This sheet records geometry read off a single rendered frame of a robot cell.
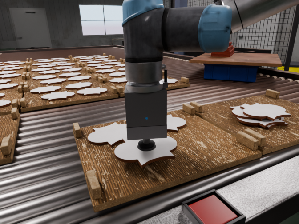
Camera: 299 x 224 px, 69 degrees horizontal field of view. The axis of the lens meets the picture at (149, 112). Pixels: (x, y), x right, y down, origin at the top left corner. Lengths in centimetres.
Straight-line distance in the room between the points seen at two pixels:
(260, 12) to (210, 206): 38
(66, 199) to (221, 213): 29
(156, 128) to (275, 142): 34
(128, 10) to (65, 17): 1078
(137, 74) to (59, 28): 1076
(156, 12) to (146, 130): 22
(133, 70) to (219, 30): 16
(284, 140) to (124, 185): 44
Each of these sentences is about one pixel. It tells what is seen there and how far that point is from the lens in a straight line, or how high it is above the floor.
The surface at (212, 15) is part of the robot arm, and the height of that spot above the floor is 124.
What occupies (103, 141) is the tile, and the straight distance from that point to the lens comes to 60.
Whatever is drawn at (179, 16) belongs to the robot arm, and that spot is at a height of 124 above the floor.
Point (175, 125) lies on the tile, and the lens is 67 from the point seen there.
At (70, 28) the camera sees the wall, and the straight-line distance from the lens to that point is 1117.
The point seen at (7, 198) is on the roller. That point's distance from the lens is 54.
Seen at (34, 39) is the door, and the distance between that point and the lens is 1110.
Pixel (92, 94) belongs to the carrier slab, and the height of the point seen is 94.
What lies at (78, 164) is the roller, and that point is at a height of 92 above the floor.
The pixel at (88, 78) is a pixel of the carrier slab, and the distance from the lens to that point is 142.
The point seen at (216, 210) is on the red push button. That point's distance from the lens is 42.
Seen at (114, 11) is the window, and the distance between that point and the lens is 1155.
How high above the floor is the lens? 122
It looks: 21 degrees down
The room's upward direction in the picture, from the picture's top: 1 degrees counter-clockwise
